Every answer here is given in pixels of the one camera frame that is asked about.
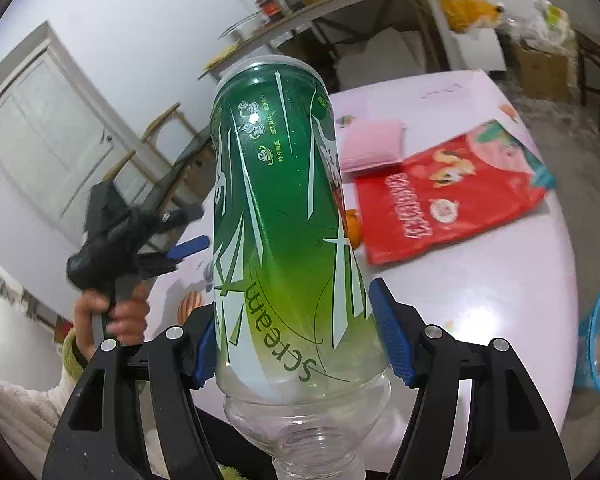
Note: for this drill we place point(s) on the black bench chair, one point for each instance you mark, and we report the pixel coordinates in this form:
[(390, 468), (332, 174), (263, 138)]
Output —
[(172, 169)]

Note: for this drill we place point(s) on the white door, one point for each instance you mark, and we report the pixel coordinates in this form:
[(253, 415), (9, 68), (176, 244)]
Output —
[(57, 137)]

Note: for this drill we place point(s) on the clear plastic tub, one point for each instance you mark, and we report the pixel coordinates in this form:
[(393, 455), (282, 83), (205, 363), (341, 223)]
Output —
[(244, 28)]

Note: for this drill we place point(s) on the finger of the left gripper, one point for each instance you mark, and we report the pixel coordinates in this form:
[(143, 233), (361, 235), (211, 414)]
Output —
[(189, 248)]

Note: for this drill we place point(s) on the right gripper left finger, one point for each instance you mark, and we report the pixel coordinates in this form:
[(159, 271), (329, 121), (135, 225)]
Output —
[(100, 433)]

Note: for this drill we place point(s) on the white foam board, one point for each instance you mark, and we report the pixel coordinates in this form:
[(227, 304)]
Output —
[(481, 50)]

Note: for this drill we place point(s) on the red snack bag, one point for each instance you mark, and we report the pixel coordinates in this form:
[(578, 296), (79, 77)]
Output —
[(458, 189)]

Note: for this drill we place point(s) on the red lidded jar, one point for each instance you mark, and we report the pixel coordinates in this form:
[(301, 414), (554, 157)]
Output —
[(271, 10)]

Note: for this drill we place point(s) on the green clear plastic bottle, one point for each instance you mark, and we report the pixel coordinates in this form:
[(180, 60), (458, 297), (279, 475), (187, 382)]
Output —
[(300, 361)]

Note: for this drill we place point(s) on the left forearm white sleeve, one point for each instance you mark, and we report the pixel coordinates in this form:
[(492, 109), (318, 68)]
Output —
[(28, 418)]

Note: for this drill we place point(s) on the cardboard box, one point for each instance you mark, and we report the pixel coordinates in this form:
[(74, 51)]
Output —
[(542, 75)]

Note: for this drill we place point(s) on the left hand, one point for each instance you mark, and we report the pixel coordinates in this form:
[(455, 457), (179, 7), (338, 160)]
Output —
[(127, 320)]

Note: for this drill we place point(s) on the yellow plastic bag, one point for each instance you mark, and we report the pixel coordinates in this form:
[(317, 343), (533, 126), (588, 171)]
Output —
[(466, 15)]

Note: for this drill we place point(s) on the small orange fruit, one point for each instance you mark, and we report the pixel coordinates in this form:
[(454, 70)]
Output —
[(354, 228)]

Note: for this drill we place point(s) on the pink sponge cloth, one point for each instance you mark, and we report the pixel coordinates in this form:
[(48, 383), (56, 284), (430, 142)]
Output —
[(370, 144)]

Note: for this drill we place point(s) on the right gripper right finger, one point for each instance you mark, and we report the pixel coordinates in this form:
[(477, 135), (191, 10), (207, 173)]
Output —
[(510, 432)]

